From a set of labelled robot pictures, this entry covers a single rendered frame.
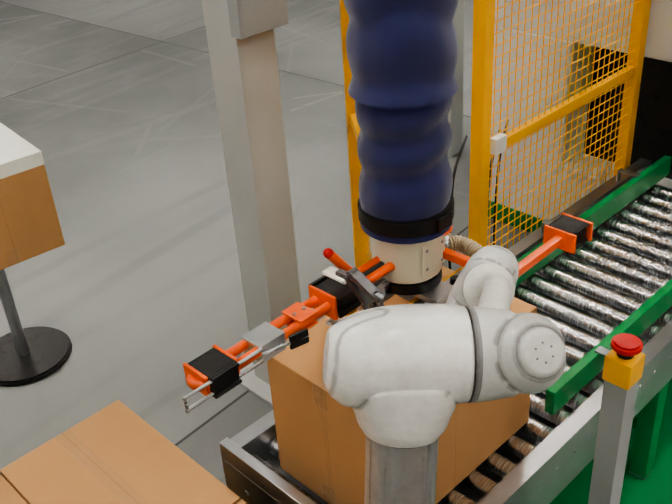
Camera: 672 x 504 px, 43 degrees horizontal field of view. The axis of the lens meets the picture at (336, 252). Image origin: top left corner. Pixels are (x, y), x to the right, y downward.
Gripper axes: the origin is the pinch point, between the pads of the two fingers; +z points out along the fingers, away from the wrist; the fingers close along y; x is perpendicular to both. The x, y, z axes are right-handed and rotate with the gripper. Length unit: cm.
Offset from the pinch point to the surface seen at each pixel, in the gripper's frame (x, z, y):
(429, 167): 23.2, -9.4, -25.8
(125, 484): -36, 50, 64
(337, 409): -4.9, -4.2, 27.6
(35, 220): 8, 168, 42
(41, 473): -50, 71, 64
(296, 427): -4.6, 12.0, 43.2
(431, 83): 23, -10, -45
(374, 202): 15.2, -0.1, -17.5
